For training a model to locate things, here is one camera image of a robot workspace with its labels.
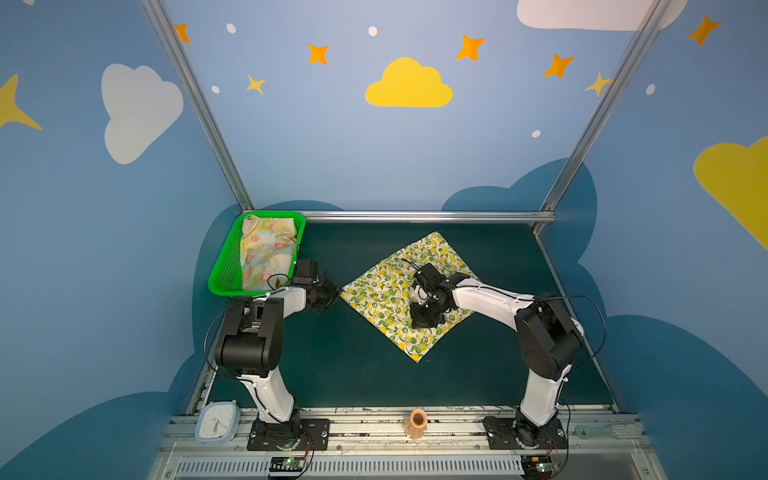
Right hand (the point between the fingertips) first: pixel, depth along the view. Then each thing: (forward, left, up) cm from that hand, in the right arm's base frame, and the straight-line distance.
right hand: (414, 322), depth 91 cm
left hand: (+10, +23, 0) cm, 25 cm away
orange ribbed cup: (-29, 0, +9) cm, 30 cm away
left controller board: (-38, +31, -4) cm, 49 cm away
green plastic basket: (+13, +64, +1) cm, 66 cm away
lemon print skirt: (+11, +9, -4) cm, 15 cm away
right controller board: (-34, -30, -5) cm, 46 cm away
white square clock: (-30, +49, 0) cm, 58 cm away
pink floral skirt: (+29, +56, -1) cm, 63 cm away
